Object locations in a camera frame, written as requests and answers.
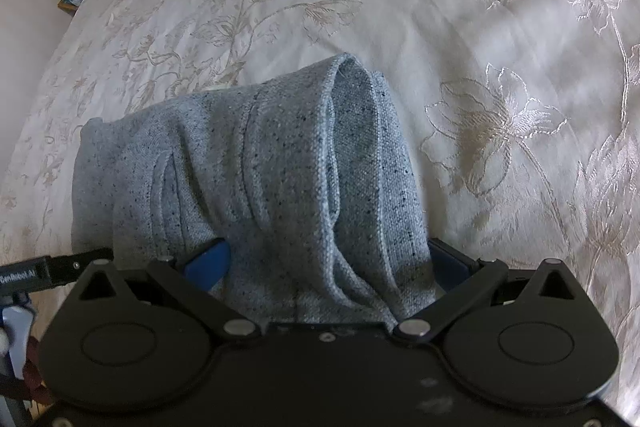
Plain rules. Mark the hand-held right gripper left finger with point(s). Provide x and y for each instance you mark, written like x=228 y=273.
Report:
x=210 y=264

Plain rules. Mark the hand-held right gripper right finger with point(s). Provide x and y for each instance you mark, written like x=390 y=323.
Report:
x=450 y=264

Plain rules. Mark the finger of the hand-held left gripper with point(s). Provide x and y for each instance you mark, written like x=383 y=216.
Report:
x=75 y=266

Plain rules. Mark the grey-blue speckled pants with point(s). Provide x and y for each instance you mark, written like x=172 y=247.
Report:
x=280 y=167

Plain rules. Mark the pale blue cloth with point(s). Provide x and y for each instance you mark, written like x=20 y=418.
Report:
x=15 y=322

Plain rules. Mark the white embroidered bedspread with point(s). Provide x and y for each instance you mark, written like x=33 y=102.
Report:
x=450 y=32

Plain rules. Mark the small picture frame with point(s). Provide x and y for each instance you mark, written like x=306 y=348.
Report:
x=71 y=1

